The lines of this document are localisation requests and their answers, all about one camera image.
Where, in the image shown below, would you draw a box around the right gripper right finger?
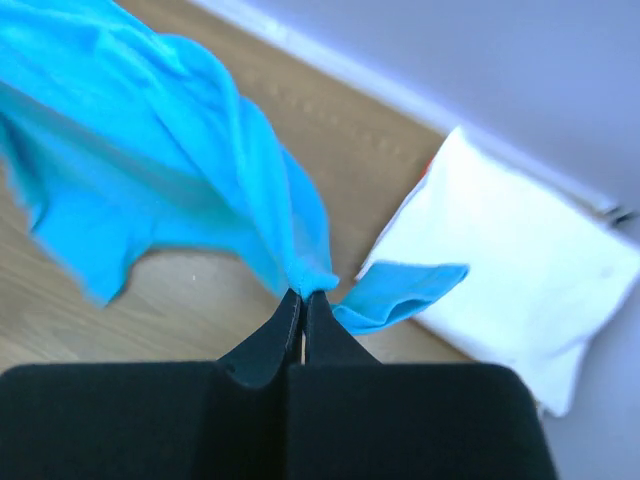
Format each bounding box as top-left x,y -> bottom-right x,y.
303,291 -> 381,365

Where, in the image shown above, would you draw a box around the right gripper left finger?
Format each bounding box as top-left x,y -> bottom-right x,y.
217,289 -> 302,389

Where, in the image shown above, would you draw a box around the cyan polo t shirt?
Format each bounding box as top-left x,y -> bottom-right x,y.
0,0 -> 471,337

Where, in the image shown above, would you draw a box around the folded white t shirt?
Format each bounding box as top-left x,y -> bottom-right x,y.
367,129 -> 639,417

